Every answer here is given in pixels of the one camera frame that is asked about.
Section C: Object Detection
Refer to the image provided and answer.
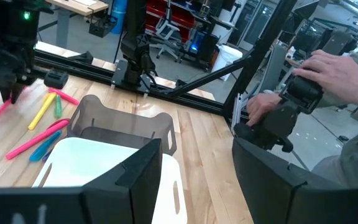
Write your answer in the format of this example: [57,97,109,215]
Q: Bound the red tool cabinet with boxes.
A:
[144,0,197,43]

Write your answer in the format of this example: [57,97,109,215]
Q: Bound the white trash bin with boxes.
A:
[211,45,244,82]

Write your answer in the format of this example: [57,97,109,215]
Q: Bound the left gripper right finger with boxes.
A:
[232,138,344,224]

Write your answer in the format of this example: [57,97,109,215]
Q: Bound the smoky transparent plastic bin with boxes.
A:
[66,94,177,156]

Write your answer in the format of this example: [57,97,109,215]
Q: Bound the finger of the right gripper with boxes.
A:
[0,84,12,103]
[11,84,26,105]

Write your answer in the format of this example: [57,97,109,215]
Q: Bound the black computer with blue light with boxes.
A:
[188,29,220,69]

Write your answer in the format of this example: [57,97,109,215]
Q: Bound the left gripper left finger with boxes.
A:
[82,138,163,224]

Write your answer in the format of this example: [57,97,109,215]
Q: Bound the white office chair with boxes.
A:
[149,0,185,62]

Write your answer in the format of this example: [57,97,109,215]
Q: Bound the black aluminium rig frame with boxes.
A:
[34,0,298,125]

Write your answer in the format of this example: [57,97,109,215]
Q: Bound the person's hand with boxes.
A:
[246,93,283,127]
[292,49,358,106]

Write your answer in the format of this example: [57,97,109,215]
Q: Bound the blue barrel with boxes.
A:
[110,0,127,34]

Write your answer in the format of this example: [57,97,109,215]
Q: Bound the grey panel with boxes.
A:
[258,45,287,94]

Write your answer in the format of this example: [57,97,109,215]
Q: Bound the black triangular printed part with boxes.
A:
[70,51,94,65]

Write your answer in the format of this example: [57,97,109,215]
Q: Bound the wooden top desk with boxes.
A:
[45,0,111,49]

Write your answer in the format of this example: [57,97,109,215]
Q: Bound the teal marker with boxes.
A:
[29,129,63,162]

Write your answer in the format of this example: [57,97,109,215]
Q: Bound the black wire basket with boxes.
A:
[88,14,118,39]

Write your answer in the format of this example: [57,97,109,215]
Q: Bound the green marker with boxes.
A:
[53,94,63,119]

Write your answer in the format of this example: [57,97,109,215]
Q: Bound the purple marker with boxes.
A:
[41,148,55,163]

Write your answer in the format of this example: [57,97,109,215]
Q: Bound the white plastic bin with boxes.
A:
[32,136,188,224]

